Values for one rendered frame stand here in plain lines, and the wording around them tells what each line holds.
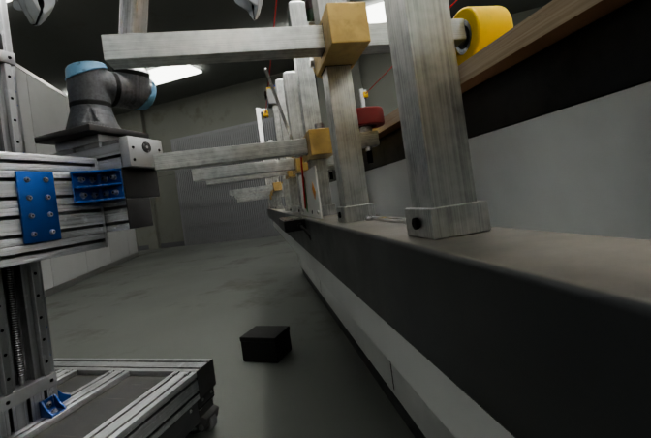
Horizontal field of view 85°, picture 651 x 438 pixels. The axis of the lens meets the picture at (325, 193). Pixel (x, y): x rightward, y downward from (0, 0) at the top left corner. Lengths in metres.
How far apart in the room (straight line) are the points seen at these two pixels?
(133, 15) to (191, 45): 0.99
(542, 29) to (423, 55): 0.20
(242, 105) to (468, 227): 8.56
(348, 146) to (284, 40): 0.16
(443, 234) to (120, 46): 0.41
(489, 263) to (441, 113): 0.13
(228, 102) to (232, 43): 8.49
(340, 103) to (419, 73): 0.25
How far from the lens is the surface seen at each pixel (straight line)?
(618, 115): 0.43
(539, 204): 0.51
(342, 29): 0.47
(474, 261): 0.19
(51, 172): 1.17
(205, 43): 0.49
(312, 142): 0.68
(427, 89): 0.27
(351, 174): 0.50
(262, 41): 0.49
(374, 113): 0.73
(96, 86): 1.37
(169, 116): 9.92
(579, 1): 0.43
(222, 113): 9.01
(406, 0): 0.29
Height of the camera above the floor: 0.74
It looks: level
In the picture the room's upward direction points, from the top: 8 degrees counter-clockwise
